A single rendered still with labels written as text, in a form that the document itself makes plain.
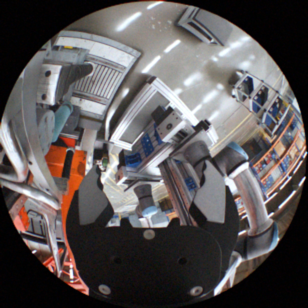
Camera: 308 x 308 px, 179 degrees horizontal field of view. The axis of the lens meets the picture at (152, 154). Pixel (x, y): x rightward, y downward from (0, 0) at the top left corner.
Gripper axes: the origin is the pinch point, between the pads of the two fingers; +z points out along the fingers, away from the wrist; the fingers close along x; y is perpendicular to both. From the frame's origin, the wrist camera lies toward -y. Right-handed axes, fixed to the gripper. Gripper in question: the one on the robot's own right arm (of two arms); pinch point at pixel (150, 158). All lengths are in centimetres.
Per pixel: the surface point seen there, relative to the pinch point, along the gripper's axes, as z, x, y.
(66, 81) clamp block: -0.1, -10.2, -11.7
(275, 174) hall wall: 196, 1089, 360
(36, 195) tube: -6.5, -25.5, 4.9
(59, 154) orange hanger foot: 32, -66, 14
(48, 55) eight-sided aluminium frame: 10.0, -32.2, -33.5
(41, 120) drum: 2.9, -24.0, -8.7
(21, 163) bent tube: -7.6, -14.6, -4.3
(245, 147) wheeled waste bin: 311, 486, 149
